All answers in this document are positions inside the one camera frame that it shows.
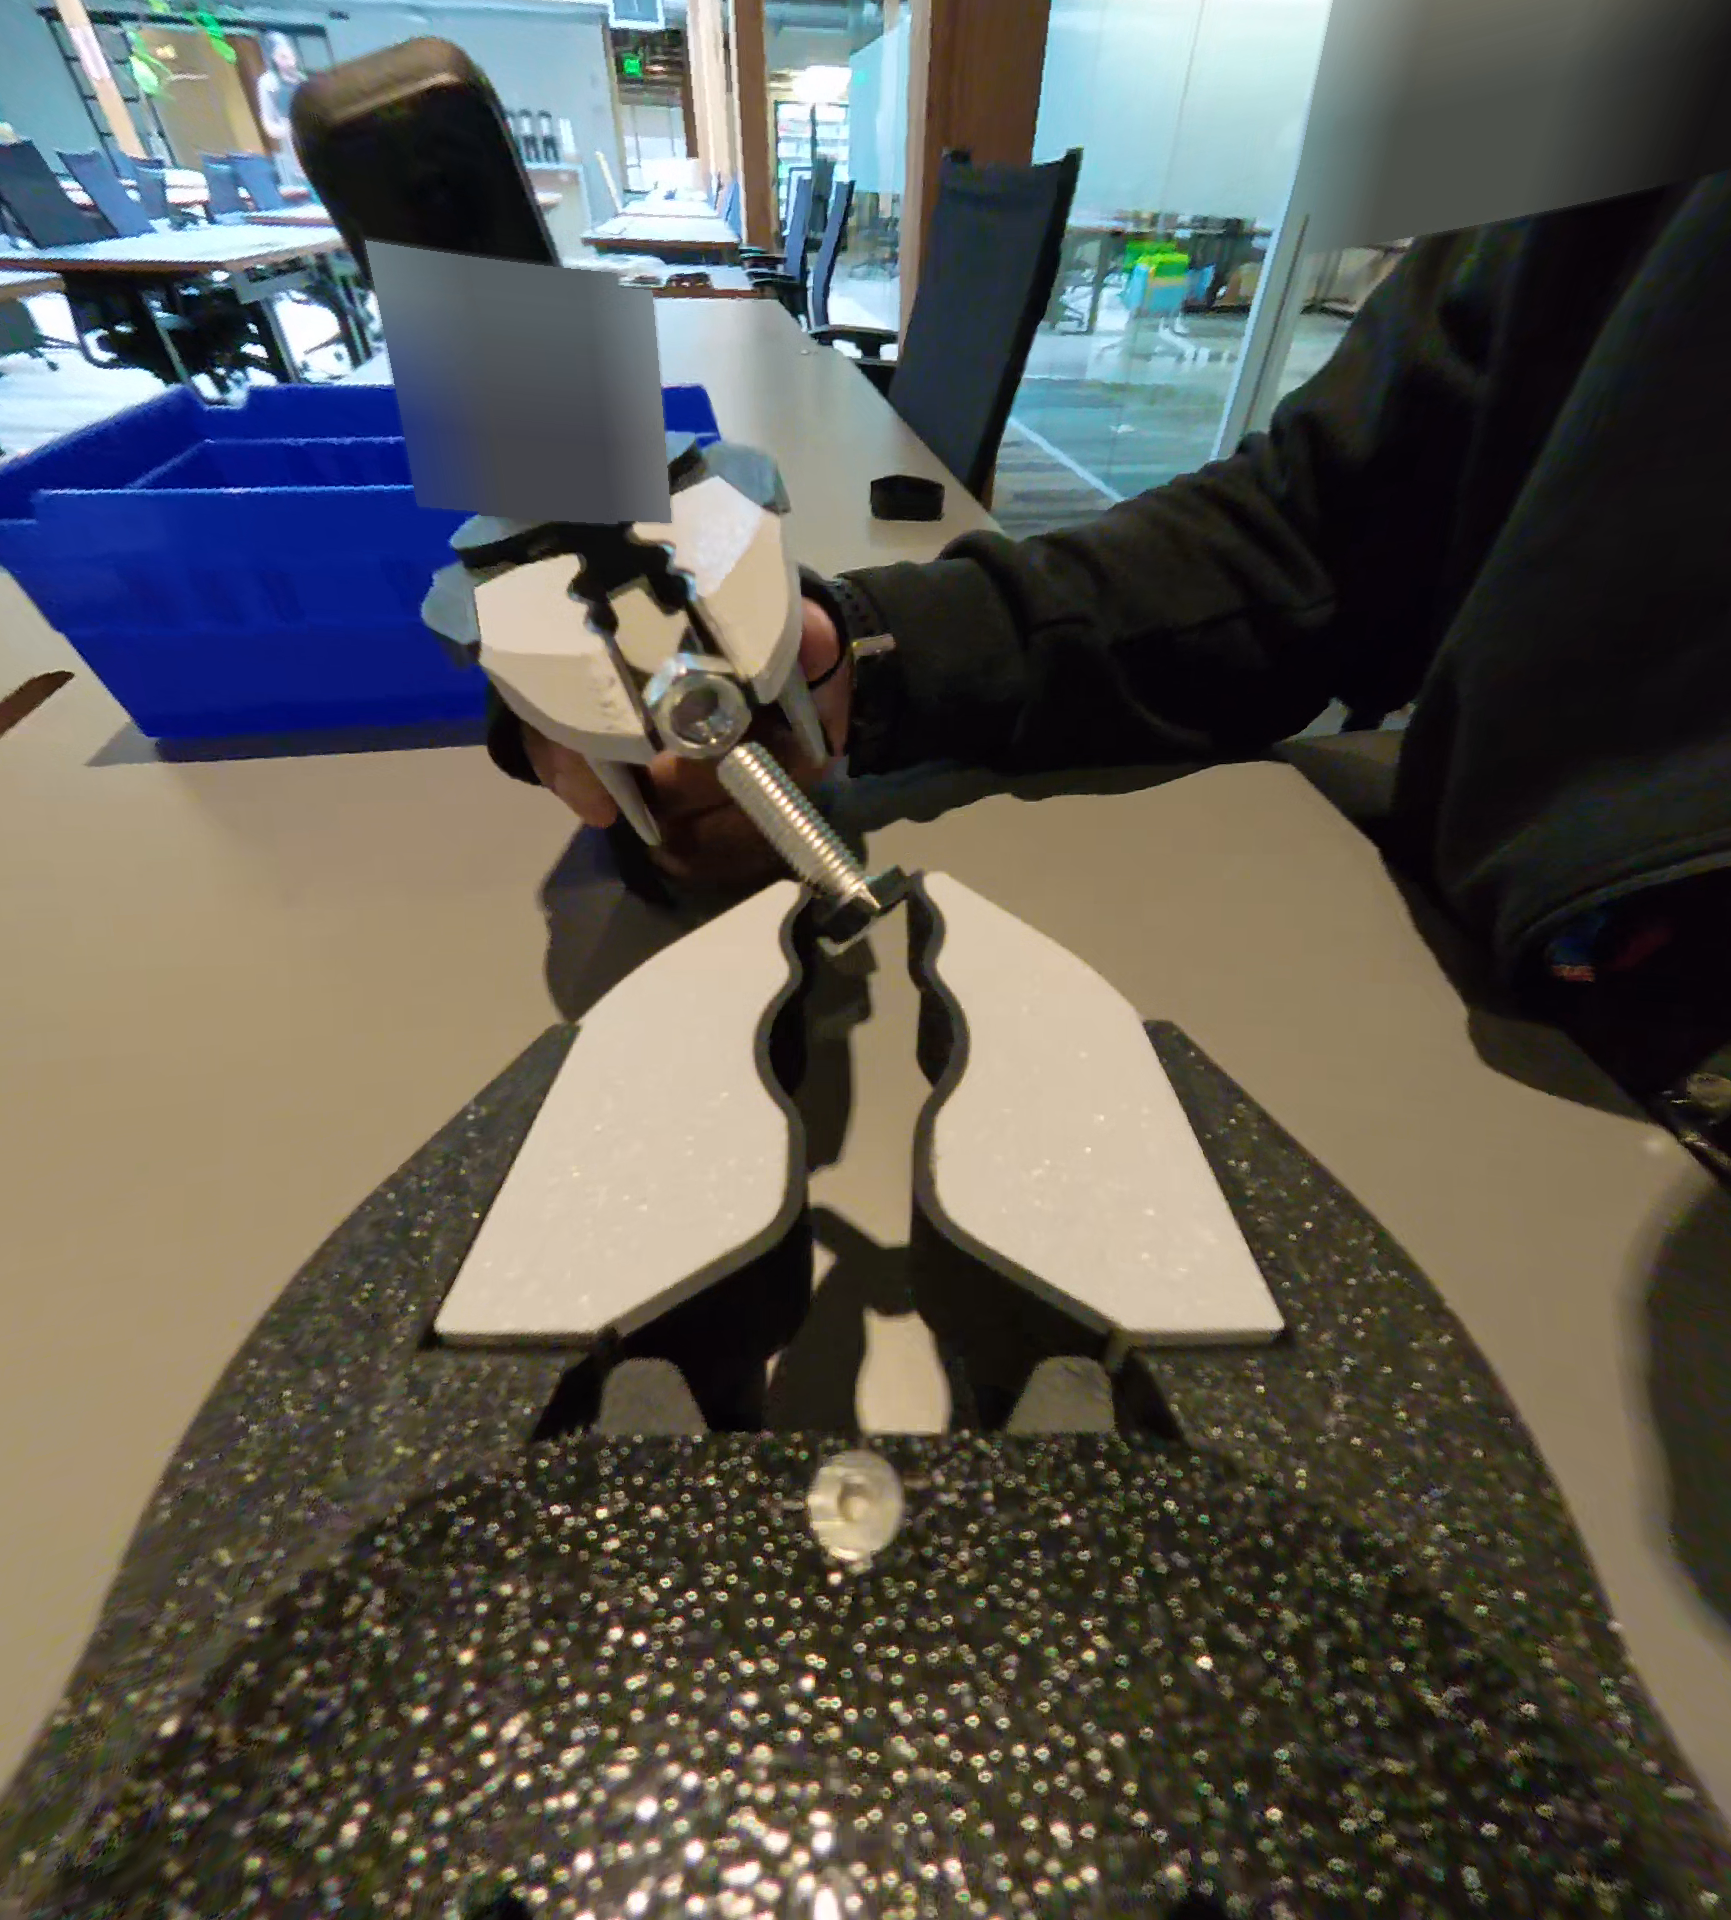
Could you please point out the black wristwatch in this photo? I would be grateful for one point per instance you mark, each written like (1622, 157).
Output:
(850, 608)

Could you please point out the black office chair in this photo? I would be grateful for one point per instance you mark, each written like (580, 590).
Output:
(984, 299)
(25, 187)

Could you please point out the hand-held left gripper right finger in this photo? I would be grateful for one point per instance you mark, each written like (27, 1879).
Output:
(1075, 1155)

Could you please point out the silver hex nut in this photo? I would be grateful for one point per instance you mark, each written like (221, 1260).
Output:
(846, 911)

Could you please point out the person's right hand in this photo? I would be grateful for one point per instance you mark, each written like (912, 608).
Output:
(565, 781)

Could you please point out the black tape roll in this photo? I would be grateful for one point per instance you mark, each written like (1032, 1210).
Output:
(906, 497)

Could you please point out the wooden office desk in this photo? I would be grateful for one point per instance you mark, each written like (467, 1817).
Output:
(130, 253)

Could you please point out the silver hex bolt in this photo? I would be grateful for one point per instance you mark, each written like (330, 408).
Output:
(790, 821)

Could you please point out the green plastic crates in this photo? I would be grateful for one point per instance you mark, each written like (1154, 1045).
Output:
(1156, 286)

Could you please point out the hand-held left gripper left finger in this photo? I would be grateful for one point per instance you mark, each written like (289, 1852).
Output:
(625, 1155)

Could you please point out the blue plastic bin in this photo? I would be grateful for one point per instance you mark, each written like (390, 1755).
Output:
(204, 600)

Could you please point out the person's black jacket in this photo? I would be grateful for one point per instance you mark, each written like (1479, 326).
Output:
(1630, 600)

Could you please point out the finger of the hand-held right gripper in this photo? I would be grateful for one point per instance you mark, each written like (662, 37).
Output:
(745, 600)
(549, 660)

